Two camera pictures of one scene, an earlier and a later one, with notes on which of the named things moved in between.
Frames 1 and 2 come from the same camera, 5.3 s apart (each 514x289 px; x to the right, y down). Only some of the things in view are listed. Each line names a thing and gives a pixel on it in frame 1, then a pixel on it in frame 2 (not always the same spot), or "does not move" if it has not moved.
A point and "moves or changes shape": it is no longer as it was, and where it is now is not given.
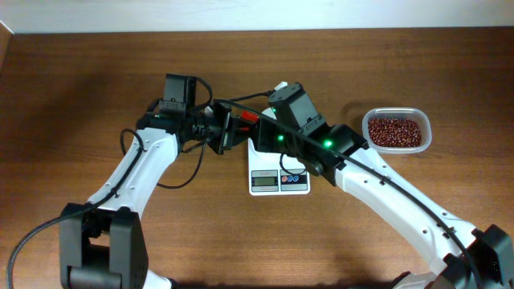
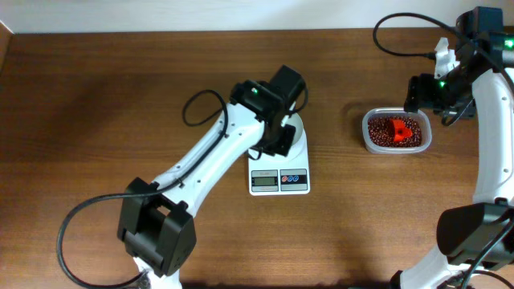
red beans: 394,132 does not move
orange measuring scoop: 250,116 moves or changes shape
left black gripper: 221,133 to 279,141
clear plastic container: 391,130 does not move
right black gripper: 257,134 to 414,93
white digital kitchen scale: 273,174 does not move
